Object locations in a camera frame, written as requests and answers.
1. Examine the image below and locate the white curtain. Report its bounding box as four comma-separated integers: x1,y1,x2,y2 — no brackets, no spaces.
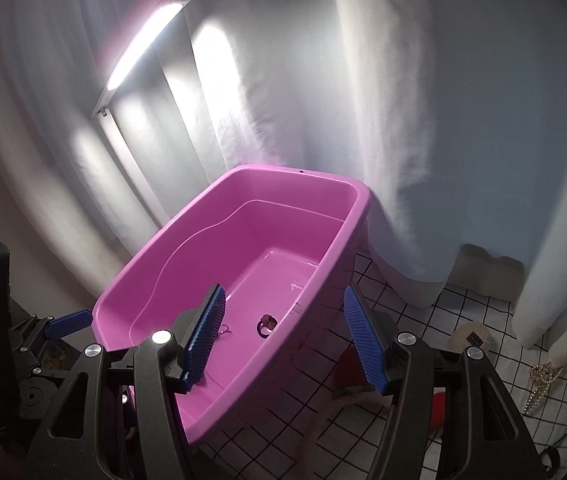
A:
0,0,567,363

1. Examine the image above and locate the pink plastic basin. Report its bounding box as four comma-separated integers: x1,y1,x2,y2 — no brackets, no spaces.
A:
92,165,371,443

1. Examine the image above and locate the dark ring in basin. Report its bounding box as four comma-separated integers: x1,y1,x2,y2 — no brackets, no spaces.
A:
255,313,279,339

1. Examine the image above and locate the white LED lamp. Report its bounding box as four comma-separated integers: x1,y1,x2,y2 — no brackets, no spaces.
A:
91,0,191,228

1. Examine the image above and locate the gold pearl hair claw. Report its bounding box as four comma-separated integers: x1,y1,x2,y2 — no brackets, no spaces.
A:
522,362,562,415

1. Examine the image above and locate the black grid white cloth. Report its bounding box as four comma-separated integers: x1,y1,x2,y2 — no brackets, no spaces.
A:
200,256,567,479

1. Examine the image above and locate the beige plush keychain pouch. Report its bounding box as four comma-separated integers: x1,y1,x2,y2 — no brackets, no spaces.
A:
447,322,498,360

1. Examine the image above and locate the pink fuzzy strawberry headband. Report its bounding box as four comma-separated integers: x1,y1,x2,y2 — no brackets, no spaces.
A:
294,346,393,479

